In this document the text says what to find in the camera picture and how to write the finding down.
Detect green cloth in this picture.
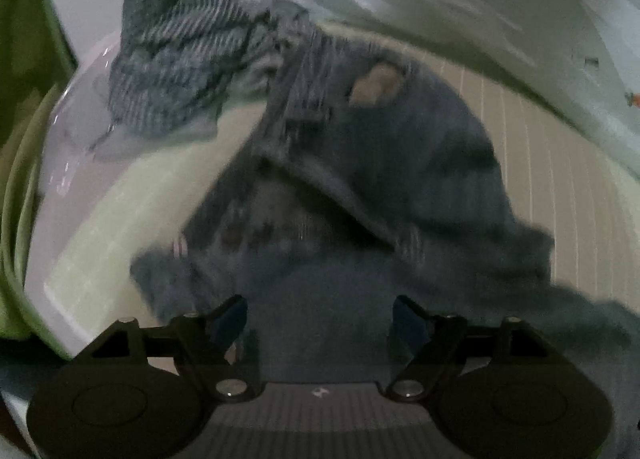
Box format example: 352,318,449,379
0,0,78,357

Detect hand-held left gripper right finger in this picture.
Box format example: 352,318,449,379
384,295,551,402

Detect blue denim jeans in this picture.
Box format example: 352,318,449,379
129,19,633,385

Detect grey striped garment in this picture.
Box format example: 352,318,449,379
86,0,281,162

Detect pale lilac cloth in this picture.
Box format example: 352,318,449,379
20,0,216,355

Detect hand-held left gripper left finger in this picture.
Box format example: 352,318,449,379
90,294,258,402

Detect white cloth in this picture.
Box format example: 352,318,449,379
200,0,640,175

